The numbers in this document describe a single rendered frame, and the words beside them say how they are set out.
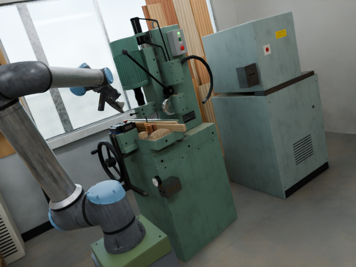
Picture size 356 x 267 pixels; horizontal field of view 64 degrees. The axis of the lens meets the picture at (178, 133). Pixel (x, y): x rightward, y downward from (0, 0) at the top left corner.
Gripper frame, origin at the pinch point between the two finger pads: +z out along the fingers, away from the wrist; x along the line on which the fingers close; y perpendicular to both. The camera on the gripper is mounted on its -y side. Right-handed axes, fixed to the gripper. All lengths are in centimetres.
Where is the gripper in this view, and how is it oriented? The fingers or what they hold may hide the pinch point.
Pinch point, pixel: (121, 112)
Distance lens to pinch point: 183.0
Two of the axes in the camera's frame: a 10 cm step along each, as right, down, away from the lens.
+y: 5.0, -7.8, 3.7
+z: 5.9, 6.2, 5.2
